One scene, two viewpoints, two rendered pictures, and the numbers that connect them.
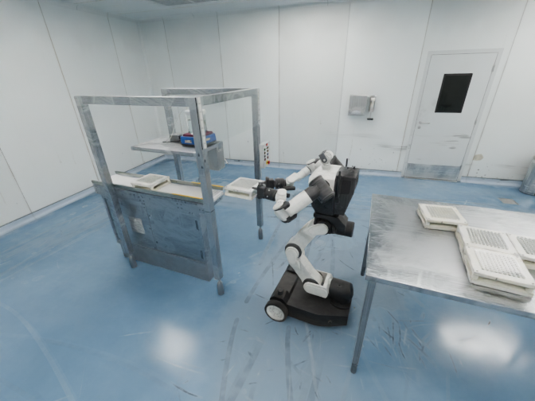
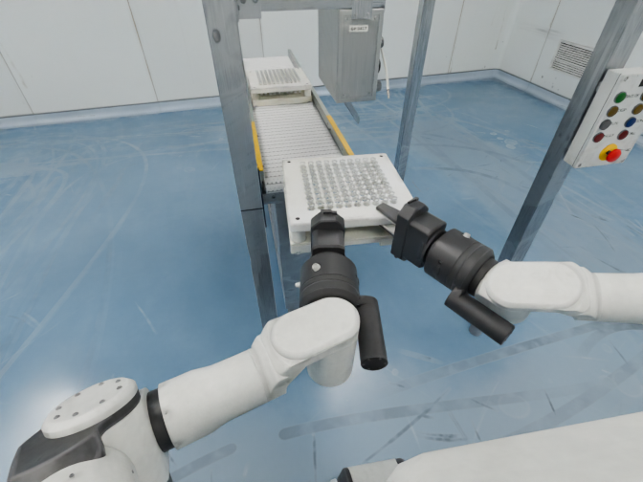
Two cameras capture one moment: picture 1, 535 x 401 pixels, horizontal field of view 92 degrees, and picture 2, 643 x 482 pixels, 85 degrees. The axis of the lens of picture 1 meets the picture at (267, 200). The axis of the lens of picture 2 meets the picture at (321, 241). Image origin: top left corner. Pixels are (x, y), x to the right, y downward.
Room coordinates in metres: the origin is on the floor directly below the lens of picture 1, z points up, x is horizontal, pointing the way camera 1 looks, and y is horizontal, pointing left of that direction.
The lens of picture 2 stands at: (1.52, -0.31, 1.47)
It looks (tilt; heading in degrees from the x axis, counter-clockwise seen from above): 41 degrees down; 56
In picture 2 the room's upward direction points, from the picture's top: straight up
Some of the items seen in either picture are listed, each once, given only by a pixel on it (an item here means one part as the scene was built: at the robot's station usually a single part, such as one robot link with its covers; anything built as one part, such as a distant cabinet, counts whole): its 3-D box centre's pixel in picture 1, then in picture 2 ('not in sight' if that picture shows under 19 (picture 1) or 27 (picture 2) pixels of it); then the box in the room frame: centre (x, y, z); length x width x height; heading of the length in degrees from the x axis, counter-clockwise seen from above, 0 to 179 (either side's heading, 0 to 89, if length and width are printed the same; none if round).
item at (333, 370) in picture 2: (279, 196); (340, 329); (1.71, -0.09, 1.06); 0.11 x 0.11 x 0.11; 57
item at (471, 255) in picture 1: (497, 265); not in sight; (1.04, -1.18, 0.96); 0.25 x 0.24 x 0.02; 154
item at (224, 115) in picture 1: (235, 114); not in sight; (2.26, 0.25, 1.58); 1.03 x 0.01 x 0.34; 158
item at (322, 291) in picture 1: (318, 282); not in sight; (1.64, -0.41, 0.28); 0.21 x 0.20 x 0.13; 65
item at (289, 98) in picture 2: (151, 184); (278, 91); (2.26, 1.09, 0.95); 0.24 x 0.24 x 0.02; 68
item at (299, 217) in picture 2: (245, 184); (343, 187); (1.92, 0.18, 1.07); 0.25 x 0.24 x 0.02; 154
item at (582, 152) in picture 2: (264, 154); (615, 119); (2.75, 0.02, 1.08); 0.17 x 0.06 x 0.26; 158
